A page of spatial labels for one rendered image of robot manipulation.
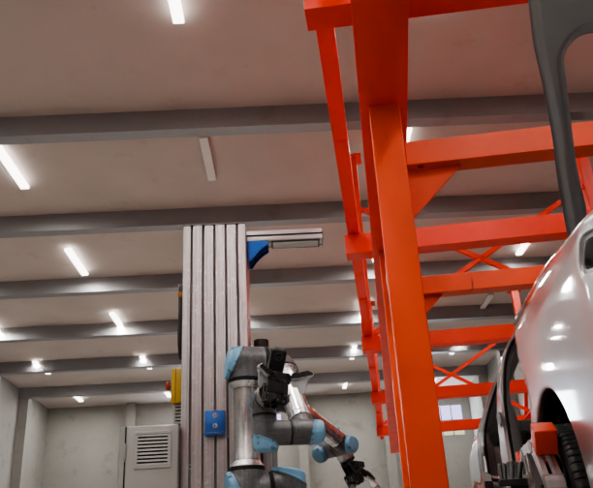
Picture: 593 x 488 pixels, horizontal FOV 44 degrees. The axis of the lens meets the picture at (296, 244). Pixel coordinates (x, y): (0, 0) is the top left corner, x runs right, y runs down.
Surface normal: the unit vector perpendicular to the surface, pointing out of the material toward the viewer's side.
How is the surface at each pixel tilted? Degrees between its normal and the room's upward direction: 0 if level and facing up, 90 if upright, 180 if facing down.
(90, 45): 180
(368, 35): 180
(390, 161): 90
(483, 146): 90
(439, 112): 90
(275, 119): 90
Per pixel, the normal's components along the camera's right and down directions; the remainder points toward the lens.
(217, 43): 0.05, 0.91
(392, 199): -0.13, -0.41
